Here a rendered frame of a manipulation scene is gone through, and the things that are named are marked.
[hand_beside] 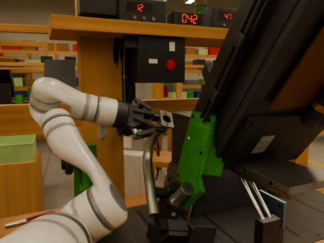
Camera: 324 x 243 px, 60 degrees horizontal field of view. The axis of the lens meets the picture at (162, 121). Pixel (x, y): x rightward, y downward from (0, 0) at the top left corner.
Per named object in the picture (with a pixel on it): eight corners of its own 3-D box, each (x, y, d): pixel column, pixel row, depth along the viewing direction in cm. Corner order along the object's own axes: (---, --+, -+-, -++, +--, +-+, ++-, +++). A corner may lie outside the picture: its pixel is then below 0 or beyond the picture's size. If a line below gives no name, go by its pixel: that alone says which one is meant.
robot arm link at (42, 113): (23, 105, 71) (40, 147, 64) (28, 77, 65) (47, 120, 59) (51, 103, 75) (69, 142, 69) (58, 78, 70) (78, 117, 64)
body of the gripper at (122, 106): (115, 116, 70) (149, 124, 74) (115, 91, 75) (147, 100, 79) (106, 133, 75) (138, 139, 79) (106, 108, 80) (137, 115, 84)
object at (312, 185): (337, 189, 68) (338, 177, 68) (288, 200, 62) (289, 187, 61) (235, 151, 104) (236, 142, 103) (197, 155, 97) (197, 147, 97)
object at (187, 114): (263, 202, 106) (268, 113, 101) (193, 218, 94) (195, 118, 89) (233, 185, 123) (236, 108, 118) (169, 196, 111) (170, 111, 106)
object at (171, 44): (185, 82, 97) (186, 37, 95) (139, 83, 90) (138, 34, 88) (170, 82, 108) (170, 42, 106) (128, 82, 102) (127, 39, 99)
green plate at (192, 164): (219, 195, 76) (238, 121, 76) (194, 193, 73) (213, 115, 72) (197, 181, 86) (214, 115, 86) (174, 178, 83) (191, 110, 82)
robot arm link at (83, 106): (100, 85, 72) (90, 109, 78) (36, 68, 66) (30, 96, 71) (100, 102, 68) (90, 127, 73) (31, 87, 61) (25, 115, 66)
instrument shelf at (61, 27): (292, 44, 112) (293, 33, 112) (51, 29, 77) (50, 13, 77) (249, 49, 135) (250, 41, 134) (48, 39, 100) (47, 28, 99)
